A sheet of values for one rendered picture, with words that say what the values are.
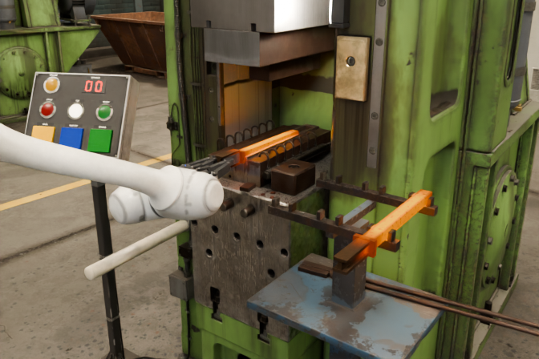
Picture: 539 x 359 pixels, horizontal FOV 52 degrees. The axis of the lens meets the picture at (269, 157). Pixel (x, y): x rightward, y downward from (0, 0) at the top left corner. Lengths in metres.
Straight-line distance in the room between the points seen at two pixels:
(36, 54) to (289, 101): 4.61
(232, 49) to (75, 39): 5.32
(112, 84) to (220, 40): 0.44
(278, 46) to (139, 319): 1.57
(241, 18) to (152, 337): 1.54
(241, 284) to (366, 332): 0.56
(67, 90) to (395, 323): 1.25
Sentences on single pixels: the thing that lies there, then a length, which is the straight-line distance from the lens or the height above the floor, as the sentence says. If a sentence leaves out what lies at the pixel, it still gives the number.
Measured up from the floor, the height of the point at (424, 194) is 1.03.
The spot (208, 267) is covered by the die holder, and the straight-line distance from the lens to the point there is 1.81.
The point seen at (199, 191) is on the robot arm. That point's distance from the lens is 1.19.
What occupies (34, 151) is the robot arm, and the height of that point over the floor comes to 1.19.
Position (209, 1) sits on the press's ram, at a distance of 1.63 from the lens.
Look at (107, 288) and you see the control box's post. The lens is 2.22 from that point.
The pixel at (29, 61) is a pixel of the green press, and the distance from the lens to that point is 6.36.
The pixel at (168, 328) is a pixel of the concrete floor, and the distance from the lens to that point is 2.63.
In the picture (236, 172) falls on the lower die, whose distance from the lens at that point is 1.67.
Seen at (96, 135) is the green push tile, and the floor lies 1.03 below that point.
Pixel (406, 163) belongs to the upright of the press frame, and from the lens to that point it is 1.55.
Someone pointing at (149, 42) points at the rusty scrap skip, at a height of 0.54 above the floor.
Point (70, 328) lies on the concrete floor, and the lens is 2.74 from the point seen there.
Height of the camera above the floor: 1.52
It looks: 19 degrees down
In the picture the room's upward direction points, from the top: straight up
